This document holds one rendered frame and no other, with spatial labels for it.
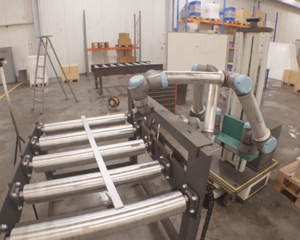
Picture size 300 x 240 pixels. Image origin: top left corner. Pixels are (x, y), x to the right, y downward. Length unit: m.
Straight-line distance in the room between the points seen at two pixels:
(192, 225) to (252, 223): 1.14
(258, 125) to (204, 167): 0.78
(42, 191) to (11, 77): 10.34
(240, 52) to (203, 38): 4.01
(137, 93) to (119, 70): 5.33
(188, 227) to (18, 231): 0.83
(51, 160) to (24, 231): 0.56
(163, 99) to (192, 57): 2.55
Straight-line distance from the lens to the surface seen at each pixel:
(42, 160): 1.37
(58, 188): 1.11
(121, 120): 1.89
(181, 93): 5.08
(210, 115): 1.51
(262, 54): 1.86
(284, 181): 2.65
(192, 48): 5.89
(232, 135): 2.11
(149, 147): 1.41
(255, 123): 1.51
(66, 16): 11.30
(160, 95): 3.60
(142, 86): 1.05
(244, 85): 1.31
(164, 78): 1.07
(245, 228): 2.13
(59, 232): 0.90
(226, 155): 2.35
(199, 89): 1.74
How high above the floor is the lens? 1.59
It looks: 23 degrees down
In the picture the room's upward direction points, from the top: straight up
